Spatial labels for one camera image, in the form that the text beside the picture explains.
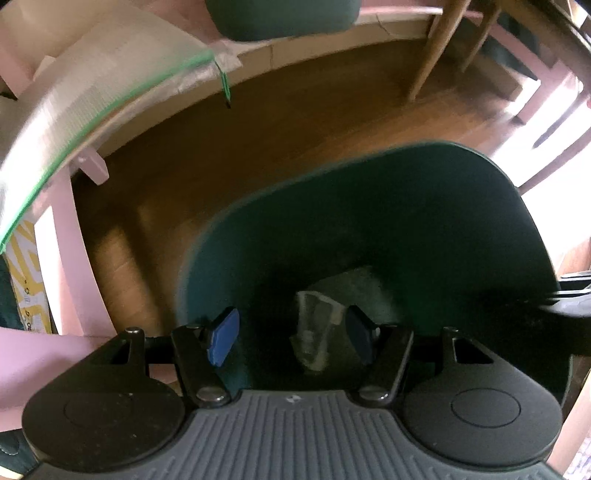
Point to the dark green chair seat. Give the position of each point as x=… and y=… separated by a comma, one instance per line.
x=281, y=18

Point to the pink table frame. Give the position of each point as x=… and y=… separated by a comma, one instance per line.
x=69, y=277

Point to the pink furniture leg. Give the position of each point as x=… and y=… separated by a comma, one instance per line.
x=538, y=92

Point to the transparent green-edged plastic bag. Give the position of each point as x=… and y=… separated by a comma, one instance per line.
x=69, y=92

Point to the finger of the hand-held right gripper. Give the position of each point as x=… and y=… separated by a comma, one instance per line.
x=572, y=307

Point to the yellow patterned cardboard box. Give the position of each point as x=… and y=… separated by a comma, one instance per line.
x=27, y=277

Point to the wooden chair leg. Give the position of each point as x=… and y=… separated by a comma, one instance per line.
x=480, y=37
x=431, y=50

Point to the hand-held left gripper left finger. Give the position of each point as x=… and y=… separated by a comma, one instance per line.
x=224, y=334

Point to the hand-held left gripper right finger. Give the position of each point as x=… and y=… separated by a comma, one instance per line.
x=359, y=334

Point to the clear plastic wrapper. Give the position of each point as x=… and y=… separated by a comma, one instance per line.
x=314, y=325

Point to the teal plastic trash bin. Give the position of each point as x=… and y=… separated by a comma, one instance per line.
x=392, y=207

